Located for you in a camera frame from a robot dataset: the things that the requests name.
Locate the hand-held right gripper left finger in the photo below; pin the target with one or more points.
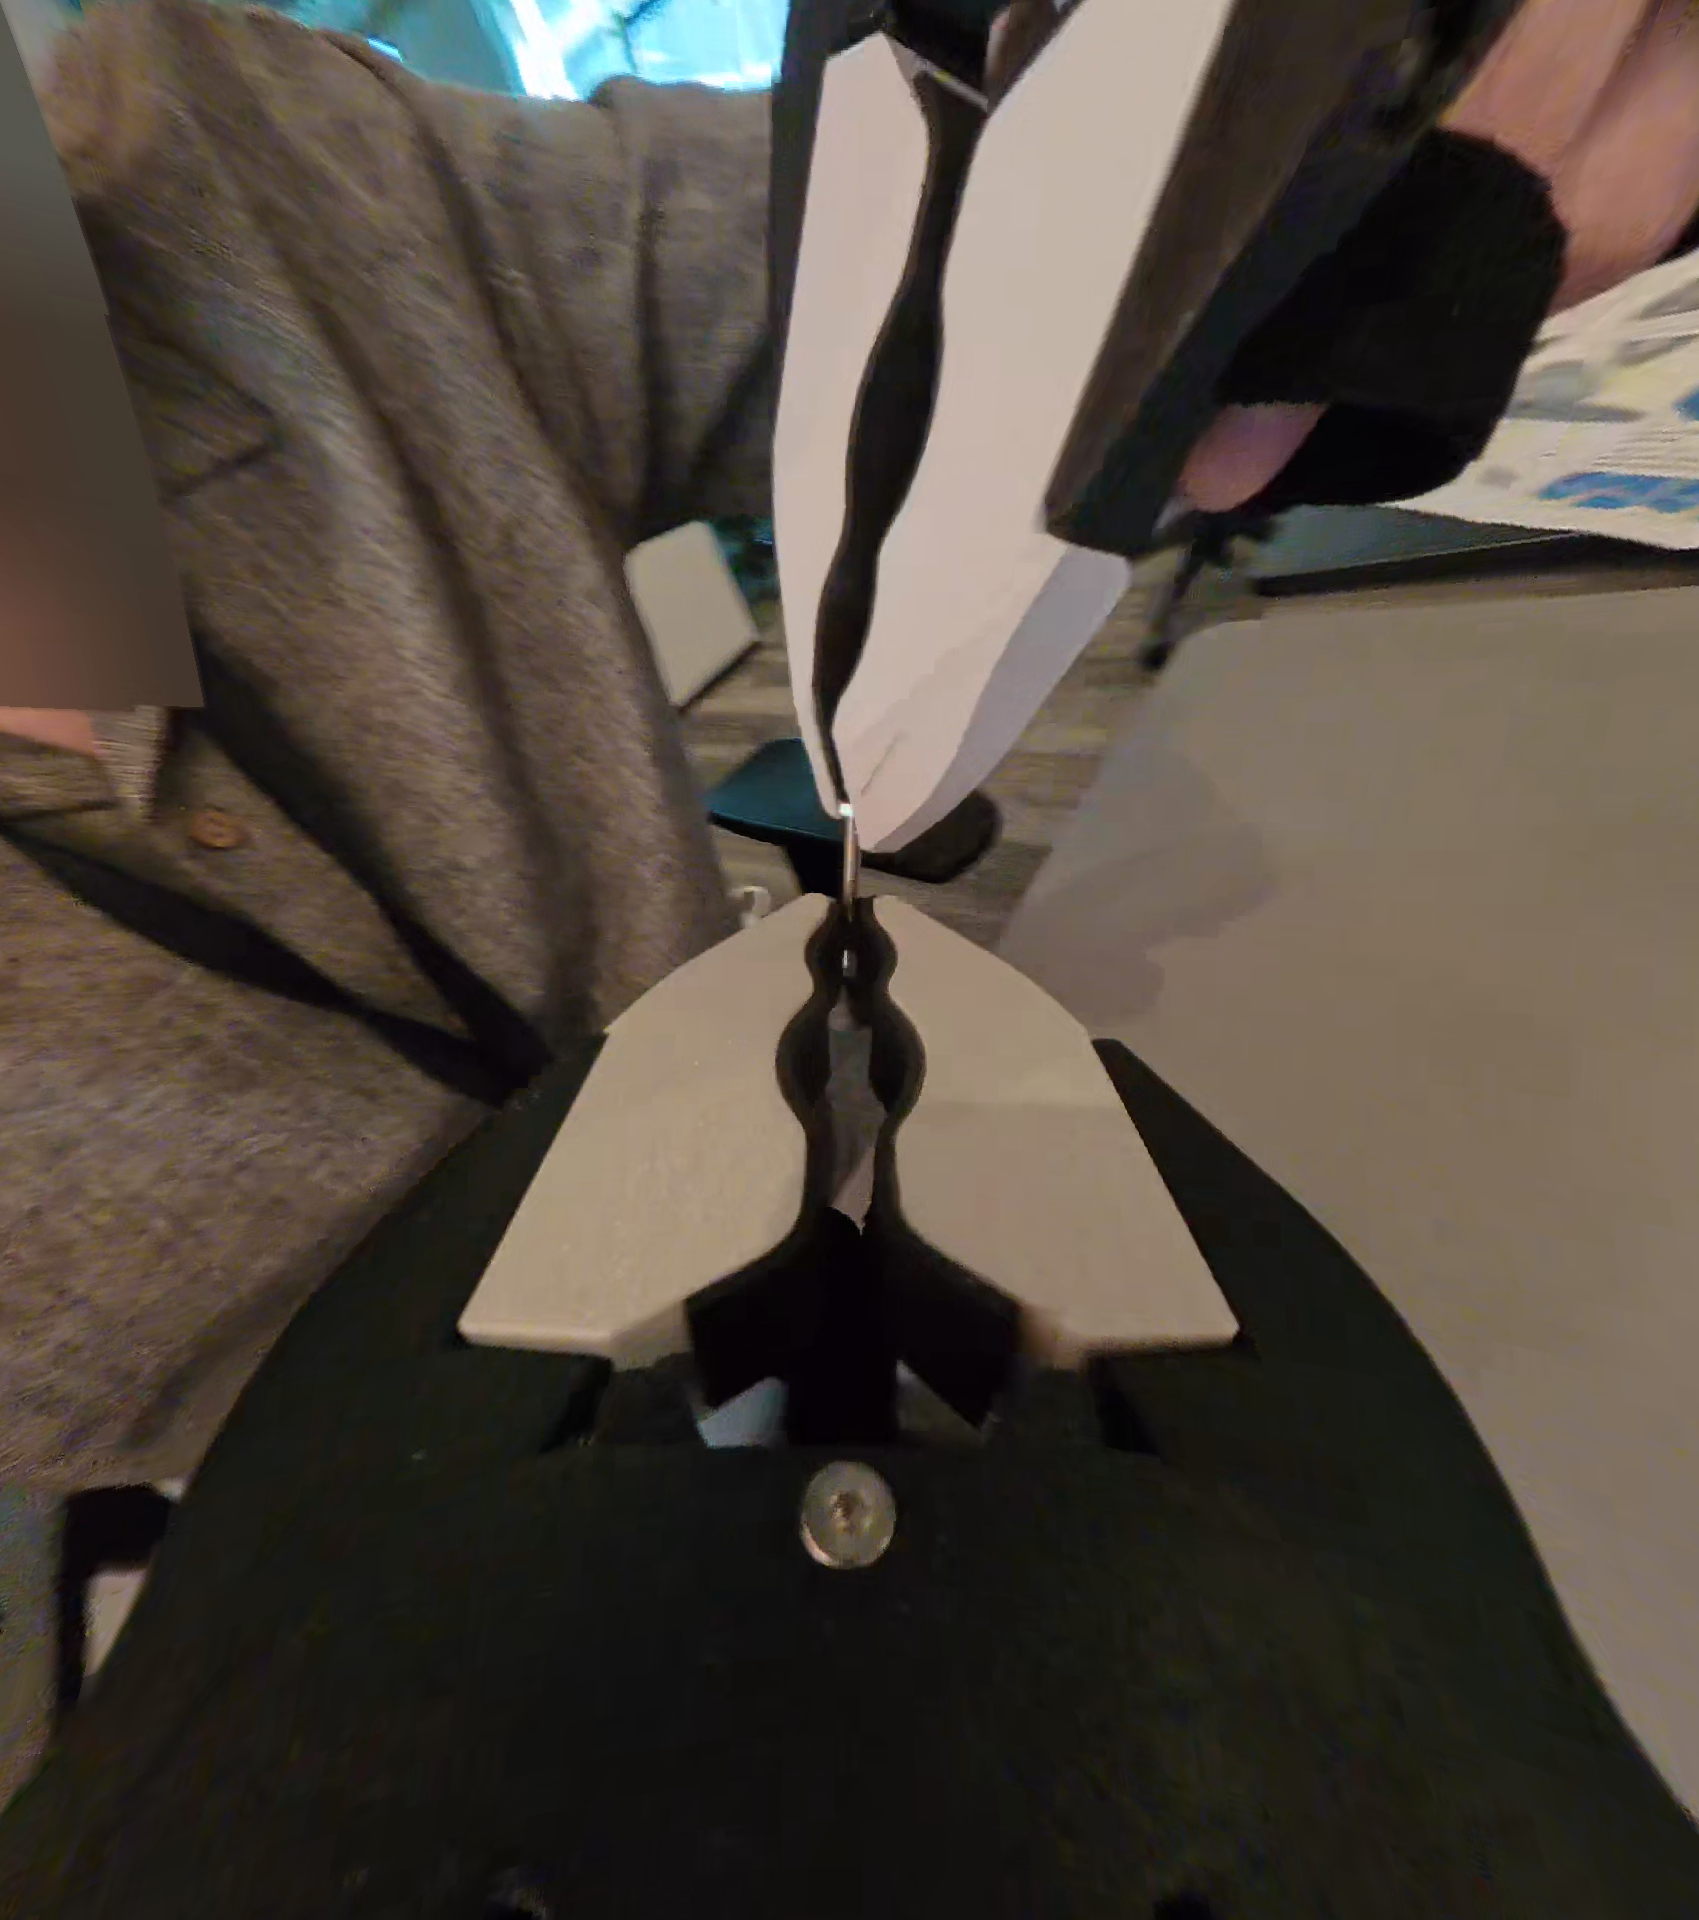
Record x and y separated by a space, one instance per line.
638 1170

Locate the printed leaflet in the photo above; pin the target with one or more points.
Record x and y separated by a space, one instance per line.
1659 420

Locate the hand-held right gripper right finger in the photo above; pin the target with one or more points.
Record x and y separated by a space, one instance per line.
1060 1182

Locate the long metal bolt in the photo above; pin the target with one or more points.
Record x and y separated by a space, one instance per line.
848 868

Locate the light grey panel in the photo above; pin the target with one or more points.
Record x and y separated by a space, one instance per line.
690 612

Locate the black tripod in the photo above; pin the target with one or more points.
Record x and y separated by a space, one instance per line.
1193 576

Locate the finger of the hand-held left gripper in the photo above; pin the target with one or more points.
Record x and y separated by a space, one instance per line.
824 299
1026 377

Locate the person's left hand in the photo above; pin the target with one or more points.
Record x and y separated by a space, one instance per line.
1627 118

